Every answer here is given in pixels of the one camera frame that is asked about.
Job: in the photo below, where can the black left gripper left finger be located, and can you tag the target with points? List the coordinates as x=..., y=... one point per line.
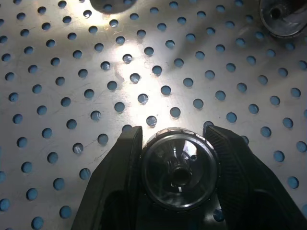
x=115, y=172

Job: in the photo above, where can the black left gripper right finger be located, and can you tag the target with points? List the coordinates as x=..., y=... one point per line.
x=242, y=172

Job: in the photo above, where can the perforated steel tray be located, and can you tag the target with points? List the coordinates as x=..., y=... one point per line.
x=72, y=95

